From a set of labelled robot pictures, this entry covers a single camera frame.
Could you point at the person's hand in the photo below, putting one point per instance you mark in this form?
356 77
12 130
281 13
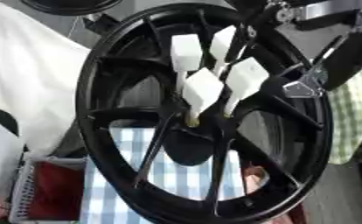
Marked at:
254 179

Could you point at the white mesh basket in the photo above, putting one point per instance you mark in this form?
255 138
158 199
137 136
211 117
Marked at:
23 186

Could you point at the black spoked wheel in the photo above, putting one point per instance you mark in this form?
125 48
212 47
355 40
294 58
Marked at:
112 163

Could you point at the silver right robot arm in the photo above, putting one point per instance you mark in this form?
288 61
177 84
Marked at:
337 7

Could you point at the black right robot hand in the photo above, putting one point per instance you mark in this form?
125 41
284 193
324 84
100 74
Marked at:
355 55

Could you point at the black round object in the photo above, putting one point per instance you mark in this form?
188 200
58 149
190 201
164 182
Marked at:
72 7

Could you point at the person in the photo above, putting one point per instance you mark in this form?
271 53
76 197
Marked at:
31 73

